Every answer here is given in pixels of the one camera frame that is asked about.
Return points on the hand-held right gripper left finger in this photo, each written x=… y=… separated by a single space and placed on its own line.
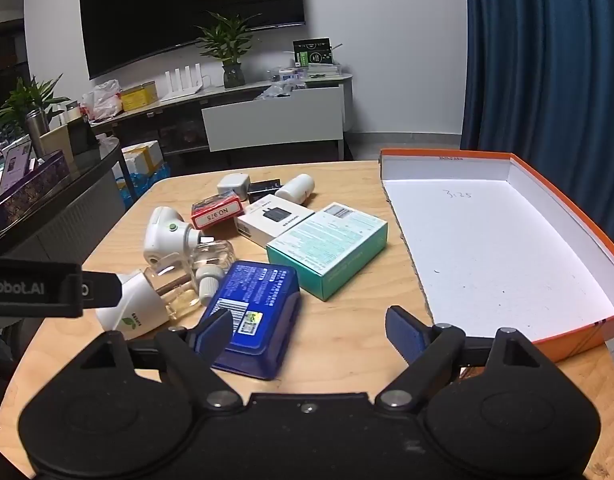
x=217 y=335

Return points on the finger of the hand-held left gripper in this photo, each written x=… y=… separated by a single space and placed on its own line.
x=102 y=290

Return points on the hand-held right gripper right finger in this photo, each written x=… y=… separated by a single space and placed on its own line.
x=404 y=335

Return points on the amber liquid bottle white cap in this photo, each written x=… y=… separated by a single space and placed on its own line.
x=179 y=300

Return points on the blue box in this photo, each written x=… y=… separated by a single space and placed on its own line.
x=259 y=300

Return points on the clear glass liquid bottle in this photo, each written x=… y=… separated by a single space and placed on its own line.
x=214 y=255

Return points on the white plug-in mosquito heater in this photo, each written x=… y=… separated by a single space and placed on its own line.
x=162 y=235

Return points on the orange cardboard box lid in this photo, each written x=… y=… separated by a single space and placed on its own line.
x=487 y=260

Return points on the teal cardboard box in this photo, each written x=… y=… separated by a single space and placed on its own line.
x=332 y=250

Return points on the small playing card box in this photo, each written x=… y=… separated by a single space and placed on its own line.
x=217 y=211

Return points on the white power adapter box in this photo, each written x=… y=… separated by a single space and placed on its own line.
x=274 y=221

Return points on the white wall charger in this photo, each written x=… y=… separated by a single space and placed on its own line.
x=233 y=184

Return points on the black wall charger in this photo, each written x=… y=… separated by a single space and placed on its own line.
x=264 y=187

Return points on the white plastic bottle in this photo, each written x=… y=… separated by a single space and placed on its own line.
x=294 y=189

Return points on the dark rounded desk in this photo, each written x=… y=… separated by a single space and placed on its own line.
x=77 y=195

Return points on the purple patterned box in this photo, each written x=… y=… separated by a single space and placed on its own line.
x=32 y=185

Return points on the blue plastic bags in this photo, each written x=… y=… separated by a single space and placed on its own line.
x=139 y=182

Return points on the white yellow cardboard box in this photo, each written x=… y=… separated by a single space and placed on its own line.
x=142 y=157

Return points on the brown kraft paper box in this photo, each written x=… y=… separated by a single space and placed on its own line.
x=57 y=145

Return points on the stainless steel tumbler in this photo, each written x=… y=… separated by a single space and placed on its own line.
x=38 y=132

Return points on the black tablet screen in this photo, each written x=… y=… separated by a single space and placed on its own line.
x=82 y=136

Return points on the white red plastic bag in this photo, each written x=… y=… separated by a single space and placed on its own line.
x=104 y=102

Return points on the leafy green houseplant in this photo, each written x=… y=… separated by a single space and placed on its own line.
x=27 y=100

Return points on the long tv cabinet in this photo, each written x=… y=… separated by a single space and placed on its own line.
x=187 y=120

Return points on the white wifi router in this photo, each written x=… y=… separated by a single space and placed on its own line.
x=179 y=85

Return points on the white open drawer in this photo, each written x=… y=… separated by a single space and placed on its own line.
x=272 y=120

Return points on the dark glass cabinet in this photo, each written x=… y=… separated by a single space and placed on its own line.
x=7 y=60

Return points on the clear bag of parts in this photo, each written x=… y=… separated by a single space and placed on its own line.
x=279 y=91

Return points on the clear plastic storage box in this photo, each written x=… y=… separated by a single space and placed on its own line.
x=322 y=71

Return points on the potted plant in glass vase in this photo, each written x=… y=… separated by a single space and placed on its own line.
x=229 y=40

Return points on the green black box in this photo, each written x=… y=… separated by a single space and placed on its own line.
x=313 y=52

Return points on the large black television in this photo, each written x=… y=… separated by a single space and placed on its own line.
x=187 y=5

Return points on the dark blue curtain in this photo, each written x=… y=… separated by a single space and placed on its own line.
x=547 y=60

